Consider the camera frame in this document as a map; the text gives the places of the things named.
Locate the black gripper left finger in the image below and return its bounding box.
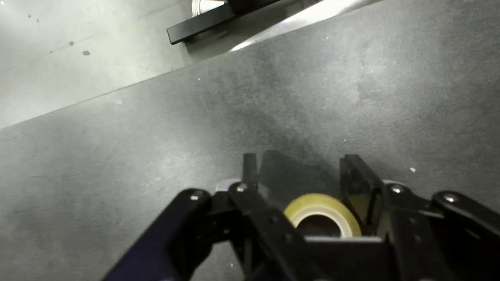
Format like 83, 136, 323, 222
101, 152, 317, 281

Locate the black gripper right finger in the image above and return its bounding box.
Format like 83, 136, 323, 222
339, 153, 500, 281

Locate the yellow tape roll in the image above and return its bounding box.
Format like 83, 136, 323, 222
283, 191, 364, 241

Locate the black metal bar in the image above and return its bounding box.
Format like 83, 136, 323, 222
165, 0, 320, 47

